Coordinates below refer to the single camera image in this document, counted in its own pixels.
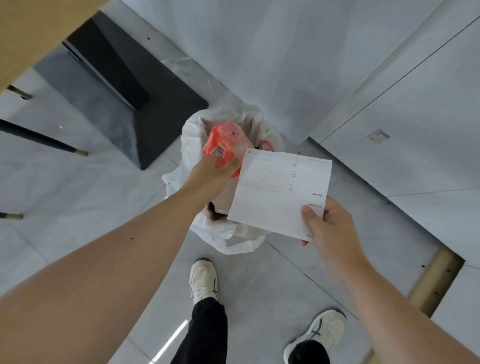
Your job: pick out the person's right hand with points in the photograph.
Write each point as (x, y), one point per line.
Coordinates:
(335, 232)

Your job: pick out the person's left hand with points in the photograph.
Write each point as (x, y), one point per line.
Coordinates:
(206, 178)

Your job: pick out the person's left thumb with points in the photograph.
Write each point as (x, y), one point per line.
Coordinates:
(229, 164)

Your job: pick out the person's right thumb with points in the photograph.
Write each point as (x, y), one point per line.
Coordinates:
(309, 219)

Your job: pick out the orange plastic packet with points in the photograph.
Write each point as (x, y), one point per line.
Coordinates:
(223, 140)

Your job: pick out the white printed paper sheet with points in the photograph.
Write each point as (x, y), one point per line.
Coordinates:
(277, 191)

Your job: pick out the person's left forearm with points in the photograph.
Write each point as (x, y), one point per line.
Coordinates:
(93, 285)

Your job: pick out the person's right forearm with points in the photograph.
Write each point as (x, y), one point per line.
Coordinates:
(397, 318)

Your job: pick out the red plastic bag piece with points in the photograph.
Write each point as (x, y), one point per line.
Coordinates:
(267, 144)

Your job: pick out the white plastic trash bag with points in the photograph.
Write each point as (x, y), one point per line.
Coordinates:
(195, 131)

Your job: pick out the black table base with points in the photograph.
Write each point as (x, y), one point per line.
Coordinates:
(157, 101)

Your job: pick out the small paper sticker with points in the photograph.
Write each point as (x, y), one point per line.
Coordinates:
(378, 135)

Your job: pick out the person's right white shoe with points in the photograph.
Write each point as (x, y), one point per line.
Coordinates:
(326, 328)

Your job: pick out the person's white shoe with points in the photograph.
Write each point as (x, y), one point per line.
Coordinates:
(202, 279)
(326, 328)

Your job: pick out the person's left white shoe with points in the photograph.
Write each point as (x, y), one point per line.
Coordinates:
(202, 279)

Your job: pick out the person's right black trouser leg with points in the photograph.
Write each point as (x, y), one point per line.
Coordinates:
(309, 352)

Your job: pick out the person's black trouser leg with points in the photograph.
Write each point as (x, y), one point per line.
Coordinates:
(204, 333)
(309, 352)

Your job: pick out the wooden block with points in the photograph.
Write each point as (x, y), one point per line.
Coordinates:
(435, 281)

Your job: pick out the person's left black trouser leg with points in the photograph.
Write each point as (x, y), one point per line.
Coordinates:
(204, 333)

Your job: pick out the black chair leg gold tip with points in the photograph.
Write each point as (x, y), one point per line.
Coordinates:
(18, 92)
(37, 137)
(11, 216)

